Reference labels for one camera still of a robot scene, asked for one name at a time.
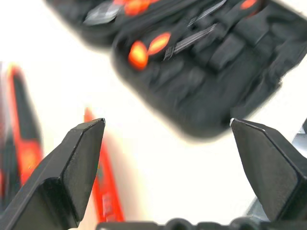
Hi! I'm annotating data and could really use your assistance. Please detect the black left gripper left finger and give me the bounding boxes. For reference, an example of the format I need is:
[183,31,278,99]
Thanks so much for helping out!
[0,117,106,230]

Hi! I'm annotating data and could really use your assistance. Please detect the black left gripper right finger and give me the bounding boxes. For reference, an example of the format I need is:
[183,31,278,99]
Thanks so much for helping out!
[229,117,307,230]

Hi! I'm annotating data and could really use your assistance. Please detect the orange and black hand tool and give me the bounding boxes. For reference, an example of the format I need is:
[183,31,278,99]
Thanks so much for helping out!
[0,64,44,210]

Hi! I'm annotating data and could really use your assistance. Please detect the black tool case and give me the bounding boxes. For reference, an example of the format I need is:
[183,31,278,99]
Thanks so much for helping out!
[45,0,307,142]

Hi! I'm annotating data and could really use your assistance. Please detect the silver flat tool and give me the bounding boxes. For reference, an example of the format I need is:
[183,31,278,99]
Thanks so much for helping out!
[83,2,123,26]

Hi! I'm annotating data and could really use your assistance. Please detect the grey metal part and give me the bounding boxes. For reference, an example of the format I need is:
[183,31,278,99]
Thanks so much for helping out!
[290,117,307,158]

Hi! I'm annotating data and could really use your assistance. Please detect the orange utility knife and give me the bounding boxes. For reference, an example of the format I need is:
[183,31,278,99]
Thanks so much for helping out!
[83,107,126,224]

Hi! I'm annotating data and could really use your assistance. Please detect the orange handled pliers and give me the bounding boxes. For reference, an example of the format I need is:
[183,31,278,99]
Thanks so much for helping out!
[188,0,261,27]
[112,0,160,17]
[128,22,220,71]

